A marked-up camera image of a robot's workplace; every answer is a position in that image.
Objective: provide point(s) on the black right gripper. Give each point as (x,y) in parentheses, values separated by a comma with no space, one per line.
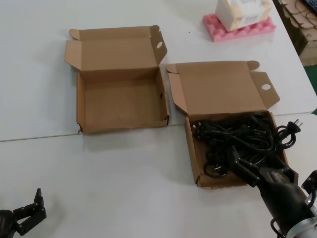
(282,193)

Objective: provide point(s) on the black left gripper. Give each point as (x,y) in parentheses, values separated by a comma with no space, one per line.
(7,223)

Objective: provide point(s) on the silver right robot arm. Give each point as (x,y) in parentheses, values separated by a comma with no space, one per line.
(304,228)

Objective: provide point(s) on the open brown cardboard box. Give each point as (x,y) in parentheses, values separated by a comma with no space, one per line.
(218,86)

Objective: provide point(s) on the cardboard box with torn corner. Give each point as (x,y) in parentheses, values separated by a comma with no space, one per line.
(119,104)

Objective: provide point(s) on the white tissue box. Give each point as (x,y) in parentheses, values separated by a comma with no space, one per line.
(232,15)

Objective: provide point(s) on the pink foam pad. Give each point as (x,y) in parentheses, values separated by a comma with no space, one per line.
(223,34)

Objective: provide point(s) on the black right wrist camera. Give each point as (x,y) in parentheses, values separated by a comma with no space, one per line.
(310,182)

